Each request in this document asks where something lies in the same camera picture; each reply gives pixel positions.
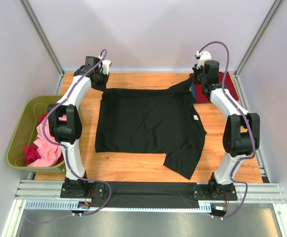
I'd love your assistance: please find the aluminium corner post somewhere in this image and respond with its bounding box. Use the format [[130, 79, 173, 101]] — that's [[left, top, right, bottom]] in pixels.
[[234, 0, 284, 77], [19, 0, 65, 75]]

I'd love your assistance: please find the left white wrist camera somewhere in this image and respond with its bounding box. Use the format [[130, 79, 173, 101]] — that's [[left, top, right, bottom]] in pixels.
[[98, 56, 112, 75]]

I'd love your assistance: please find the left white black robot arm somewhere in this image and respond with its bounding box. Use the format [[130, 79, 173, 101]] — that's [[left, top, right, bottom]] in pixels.
[[47, 55, 111, 198]]

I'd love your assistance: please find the olive green plastic bin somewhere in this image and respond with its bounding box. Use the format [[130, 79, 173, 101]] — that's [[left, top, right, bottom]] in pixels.
[[6, 95, 65, 173]]

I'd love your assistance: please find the left aluminium corner post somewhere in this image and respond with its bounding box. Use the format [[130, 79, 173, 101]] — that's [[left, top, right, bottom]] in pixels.
[[19, 0, 65, 75]]

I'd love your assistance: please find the black t shirt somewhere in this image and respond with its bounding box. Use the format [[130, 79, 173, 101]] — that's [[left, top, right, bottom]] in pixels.
[[95, 79, 206, 179]]

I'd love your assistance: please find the folded blue shirt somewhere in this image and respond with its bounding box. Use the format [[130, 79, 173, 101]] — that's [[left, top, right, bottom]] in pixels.
[[190, 84, 197, 102]]

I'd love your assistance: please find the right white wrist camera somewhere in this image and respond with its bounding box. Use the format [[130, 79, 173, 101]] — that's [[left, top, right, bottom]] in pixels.
[[195, 50, 211, 69]]

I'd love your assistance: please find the right aluminium corner post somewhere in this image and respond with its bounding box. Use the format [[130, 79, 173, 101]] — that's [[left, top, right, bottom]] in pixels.
[[234, 0, 284, 77]]

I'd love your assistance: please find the magenta shirt in bin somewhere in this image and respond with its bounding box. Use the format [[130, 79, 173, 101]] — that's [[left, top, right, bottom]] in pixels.
[[24, 115, 50, 167]]

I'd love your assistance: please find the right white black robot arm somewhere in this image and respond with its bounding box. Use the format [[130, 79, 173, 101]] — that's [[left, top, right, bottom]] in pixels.
[[193, 57, 260, 200]]

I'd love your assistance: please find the folded dark red shirt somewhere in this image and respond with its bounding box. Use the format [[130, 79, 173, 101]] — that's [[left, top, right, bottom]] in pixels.
[[189, 72, 240, 104]]

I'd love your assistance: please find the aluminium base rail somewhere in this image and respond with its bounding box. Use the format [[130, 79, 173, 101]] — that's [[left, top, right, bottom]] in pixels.
[[15, 180, 285, 213]]

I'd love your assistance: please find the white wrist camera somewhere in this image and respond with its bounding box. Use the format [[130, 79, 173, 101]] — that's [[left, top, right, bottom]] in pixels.
[[98, 56, 112, 75], [195, 50, 211, 69]]

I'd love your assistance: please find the pink shirt in bin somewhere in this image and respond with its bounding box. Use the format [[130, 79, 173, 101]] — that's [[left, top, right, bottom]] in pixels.
[[24, 114, 64, 167]]

